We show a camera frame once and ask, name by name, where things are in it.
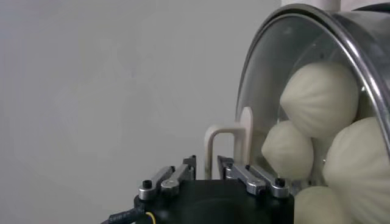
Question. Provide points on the white steamed baozi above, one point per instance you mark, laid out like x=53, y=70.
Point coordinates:
x=318, y=97
x=288, y=149
x=359, y=170
x=320, y=208

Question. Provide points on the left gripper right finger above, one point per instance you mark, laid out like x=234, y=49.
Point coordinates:
x=256, y=181

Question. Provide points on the round glass lid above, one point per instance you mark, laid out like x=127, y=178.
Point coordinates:
x=268, y=76

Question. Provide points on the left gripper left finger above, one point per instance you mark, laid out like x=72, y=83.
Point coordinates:
x=170, y=179

